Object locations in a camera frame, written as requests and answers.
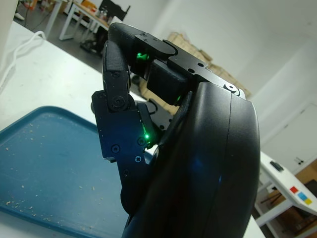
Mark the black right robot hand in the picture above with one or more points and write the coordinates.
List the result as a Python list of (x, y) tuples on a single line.
[(203, 161)]

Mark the blue plastic tray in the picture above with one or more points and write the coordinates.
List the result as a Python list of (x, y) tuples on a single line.
[(54, 168)]

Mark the white table with coloured squares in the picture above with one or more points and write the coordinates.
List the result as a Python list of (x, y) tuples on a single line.
[(284, 183)]

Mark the black office chair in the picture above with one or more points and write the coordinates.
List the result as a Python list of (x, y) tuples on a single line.
[(116, 10)]

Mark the white office desk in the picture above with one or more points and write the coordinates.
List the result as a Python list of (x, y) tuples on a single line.
[(81, 12)]

